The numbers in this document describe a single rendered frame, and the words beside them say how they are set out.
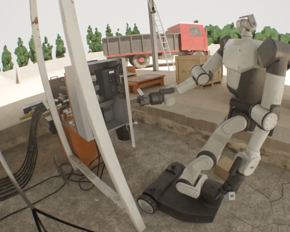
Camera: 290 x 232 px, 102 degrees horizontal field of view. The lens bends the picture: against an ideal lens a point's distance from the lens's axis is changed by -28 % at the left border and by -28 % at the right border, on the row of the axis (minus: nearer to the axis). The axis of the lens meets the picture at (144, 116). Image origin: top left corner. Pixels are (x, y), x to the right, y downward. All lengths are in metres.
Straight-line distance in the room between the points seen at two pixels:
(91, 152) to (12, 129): 2.00
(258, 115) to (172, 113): 1.96
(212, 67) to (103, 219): 1.47
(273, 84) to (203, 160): 0.62
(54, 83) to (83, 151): 2.13
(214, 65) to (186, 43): 9.61
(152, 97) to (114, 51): 8.59
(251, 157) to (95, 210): 1.36
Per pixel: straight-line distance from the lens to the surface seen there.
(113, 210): 1.59
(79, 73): 0.81
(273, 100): 0.71
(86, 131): 1.30
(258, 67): 0.78
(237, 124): 0.90
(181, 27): 10.68
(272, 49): 0.67
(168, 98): 1.05
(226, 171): 1.77
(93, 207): 1.67
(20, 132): 3.54
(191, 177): 1.26
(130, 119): 1.05
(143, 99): 1.00
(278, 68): 0.69
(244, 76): 0.79
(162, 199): 1.40
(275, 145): 2.16
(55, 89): 3.71
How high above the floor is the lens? 1.27
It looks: 22 degrees down
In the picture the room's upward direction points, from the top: 5 degrees counter-clockwise
